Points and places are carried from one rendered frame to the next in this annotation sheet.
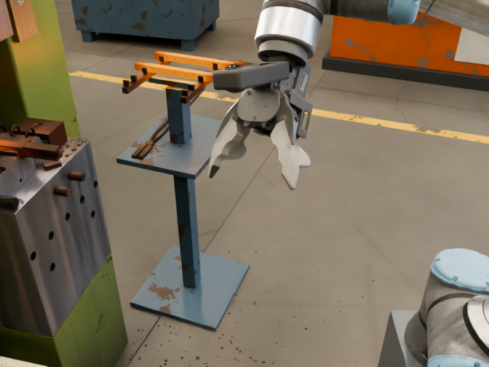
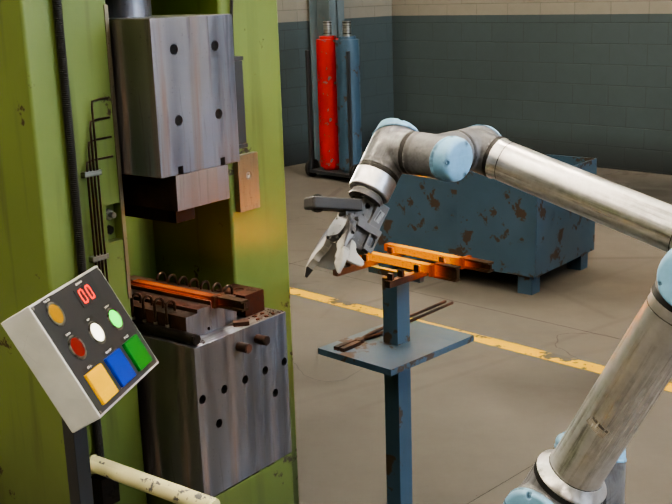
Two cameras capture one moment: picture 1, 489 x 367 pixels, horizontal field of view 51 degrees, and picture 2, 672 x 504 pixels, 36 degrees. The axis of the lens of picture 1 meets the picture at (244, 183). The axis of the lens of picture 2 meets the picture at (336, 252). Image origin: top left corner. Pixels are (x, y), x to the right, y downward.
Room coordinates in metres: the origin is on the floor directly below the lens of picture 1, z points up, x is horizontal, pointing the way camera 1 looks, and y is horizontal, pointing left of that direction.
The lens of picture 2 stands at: (-1.24, -0.85, 1.82)
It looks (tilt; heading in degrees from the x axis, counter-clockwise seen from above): 14 degrees down; 24
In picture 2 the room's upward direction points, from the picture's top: 2 degrees counter-clockwise
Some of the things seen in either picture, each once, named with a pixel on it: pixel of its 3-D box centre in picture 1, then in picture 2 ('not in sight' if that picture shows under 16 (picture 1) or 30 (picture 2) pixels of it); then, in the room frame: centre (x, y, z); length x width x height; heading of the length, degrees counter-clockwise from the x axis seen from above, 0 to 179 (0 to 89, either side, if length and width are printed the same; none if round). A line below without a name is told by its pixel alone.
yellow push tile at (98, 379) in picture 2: not in sight; (100, 384); (0.49, 0.48, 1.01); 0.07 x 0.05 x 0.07; 11
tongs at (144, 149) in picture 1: (172, 119); (397, 323); (1.81, 0.28, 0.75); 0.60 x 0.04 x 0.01; 163
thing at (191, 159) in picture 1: (181, 141); (396, 344); (1.66, 0.23, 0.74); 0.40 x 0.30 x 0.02; 159
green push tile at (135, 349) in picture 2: not in sight; (136, 353); (0.69, 0.52, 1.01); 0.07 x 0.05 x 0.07; 11
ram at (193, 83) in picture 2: not in sight; (153, 90); (1.22, 0.77, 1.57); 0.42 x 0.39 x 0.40; 76
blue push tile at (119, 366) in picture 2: not in sight; (118, 368); (0.59, 0.50, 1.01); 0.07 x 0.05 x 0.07; 11
